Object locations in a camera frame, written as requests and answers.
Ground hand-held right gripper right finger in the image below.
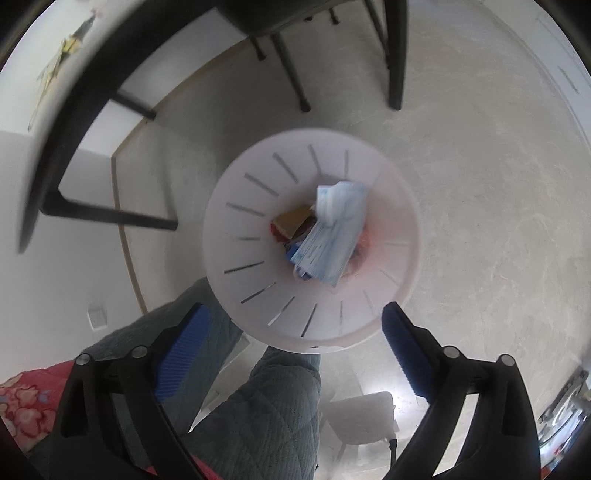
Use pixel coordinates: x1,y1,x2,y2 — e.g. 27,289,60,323
381,301,541,480

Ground pink floral jacket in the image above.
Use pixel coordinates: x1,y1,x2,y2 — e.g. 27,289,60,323
0,360,77,456

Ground shiny metal object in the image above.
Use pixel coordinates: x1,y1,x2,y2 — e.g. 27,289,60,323
537,369,583,459

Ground blue face mask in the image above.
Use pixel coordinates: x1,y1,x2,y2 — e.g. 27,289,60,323
291,181,369,288

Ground grey quilted pants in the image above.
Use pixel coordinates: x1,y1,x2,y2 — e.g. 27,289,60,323
81,276,322,480

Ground white slotted waste bin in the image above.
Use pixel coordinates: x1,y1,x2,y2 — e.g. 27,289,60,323
202,129,421,354

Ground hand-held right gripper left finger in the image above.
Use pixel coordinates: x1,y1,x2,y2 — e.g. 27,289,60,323
51,302,213,480

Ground grey chair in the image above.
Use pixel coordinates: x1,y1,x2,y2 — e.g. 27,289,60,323
221,0,410,112

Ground white wall socket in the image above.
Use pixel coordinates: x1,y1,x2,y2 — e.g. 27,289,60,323
86,305,110,330

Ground black table frame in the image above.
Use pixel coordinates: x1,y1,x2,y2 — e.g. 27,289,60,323
17,0,181,256

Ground brown paper bag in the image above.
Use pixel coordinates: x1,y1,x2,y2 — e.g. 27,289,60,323
274,205,317,236

